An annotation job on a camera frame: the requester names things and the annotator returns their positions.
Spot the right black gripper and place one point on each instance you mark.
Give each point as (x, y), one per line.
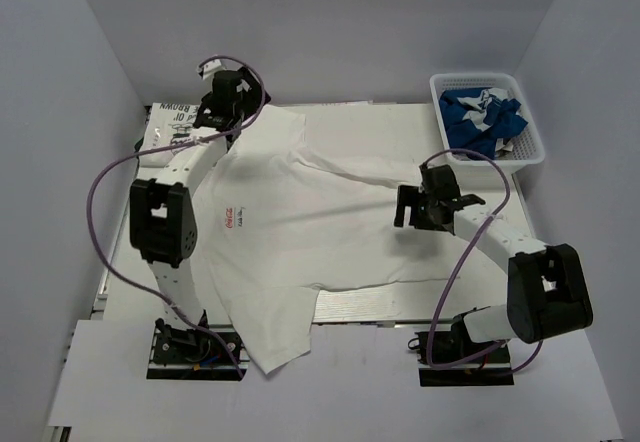
(417, 207)

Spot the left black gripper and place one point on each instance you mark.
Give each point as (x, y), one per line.
(214, 120)

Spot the blue and white t-shirt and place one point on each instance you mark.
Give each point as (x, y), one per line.
(485, 120)

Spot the white Coca-Cola t-shirt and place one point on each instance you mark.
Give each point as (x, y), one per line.
(303, 204)

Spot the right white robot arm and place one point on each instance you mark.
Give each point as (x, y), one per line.
(547, 295)

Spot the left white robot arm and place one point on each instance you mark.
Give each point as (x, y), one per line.
(162, 217)

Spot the folded white Charlie Brown shirt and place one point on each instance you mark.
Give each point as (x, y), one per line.
(168, 129)

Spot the white plastic basket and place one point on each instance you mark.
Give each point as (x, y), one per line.
(526, 149)

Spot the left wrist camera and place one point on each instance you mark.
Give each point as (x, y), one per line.
(207, 69)

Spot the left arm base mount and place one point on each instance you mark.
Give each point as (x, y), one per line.
(190, 355)

